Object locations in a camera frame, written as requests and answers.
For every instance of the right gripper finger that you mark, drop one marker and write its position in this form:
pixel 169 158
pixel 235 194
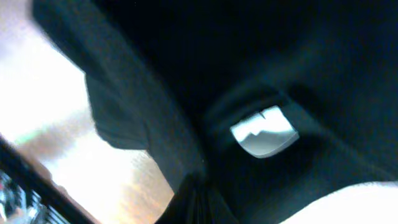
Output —
pixel 28 198

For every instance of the black t-shirt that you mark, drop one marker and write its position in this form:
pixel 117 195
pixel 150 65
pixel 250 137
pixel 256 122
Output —
pixel 252 110

